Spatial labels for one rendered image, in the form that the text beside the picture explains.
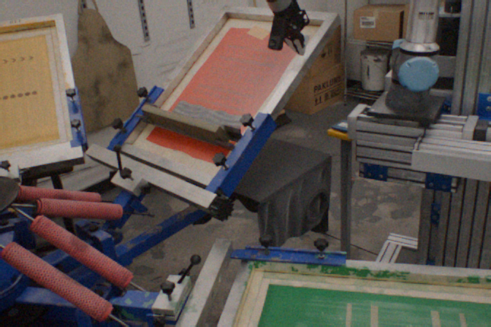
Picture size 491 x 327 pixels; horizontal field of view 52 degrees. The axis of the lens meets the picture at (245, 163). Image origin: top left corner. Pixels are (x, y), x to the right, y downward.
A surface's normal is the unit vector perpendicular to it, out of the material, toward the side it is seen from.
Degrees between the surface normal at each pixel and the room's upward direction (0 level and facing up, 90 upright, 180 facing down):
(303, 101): 90
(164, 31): 90
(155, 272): 0
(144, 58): 90
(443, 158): 90
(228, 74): 32
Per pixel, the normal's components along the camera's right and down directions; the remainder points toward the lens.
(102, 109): 0.92, 0.10
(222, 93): -0.43, -0.56
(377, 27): -0.58, 0.42
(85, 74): 0.70, 0.23
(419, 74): -0.14, 0.57
